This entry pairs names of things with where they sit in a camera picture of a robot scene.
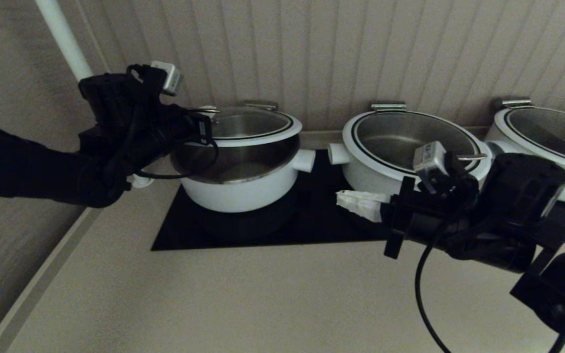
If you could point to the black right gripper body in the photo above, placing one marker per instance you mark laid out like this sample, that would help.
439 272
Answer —
434 215

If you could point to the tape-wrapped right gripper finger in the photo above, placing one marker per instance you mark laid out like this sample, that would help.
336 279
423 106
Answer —
368 212
361 198

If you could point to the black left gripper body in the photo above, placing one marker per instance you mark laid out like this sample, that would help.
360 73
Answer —
174 135

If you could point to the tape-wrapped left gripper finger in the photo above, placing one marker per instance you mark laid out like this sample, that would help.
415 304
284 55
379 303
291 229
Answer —
209 109
211 116

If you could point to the glass lid with white rim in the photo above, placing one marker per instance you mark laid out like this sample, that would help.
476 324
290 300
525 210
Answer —
557 132
385 132
258 139

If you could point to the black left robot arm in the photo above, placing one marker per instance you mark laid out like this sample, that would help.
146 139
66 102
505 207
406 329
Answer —
17 166

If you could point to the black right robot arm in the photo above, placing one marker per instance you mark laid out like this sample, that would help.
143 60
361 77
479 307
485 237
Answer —
523 206

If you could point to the chrome lid hinge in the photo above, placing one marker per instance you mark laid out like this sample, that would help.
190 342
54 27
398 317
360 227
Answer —
515 103
262 104
388 106

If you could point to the wide black glass cooktop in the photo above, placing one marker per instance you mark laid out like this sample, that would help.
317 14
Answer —
312 225

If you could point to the stainless steel inner pan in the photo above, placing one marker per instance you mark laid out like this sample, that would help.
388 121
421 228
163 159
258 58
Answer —
243 164

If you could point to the white round pole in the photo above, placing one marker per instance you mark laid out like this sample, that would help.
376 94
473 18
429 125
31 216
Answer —
64 39

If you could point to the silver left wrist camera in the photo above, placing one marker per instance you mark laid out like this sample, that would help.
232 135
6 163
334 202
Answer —
169 78

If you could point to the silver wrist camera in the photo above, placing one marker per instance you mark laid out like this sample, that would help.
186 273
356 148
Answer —
429 158
169 78

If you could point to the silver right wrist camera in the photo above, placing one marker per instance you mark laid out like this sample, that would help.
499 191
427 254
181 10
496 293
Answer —
429 158

